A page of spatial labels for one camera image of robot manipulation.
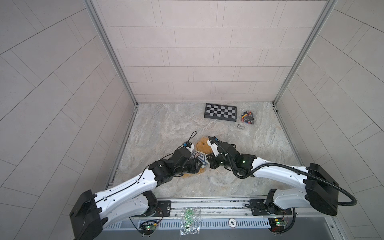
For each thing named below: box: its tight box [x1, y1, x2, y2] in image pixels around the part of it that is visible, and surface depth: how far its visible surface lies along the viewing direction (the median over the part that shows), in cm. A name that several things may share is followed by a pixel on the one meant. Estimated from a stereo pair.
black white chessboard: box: [204, 103, 238, 122], surface depth 110 cm
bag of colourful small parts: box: [241, 110, 255, 125], surface depth 107 cm
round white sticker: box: [228, 217, 237, 229], surface depth 69 cm
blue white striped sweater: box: [191, 150, 210, 168], surface depth 77 cm
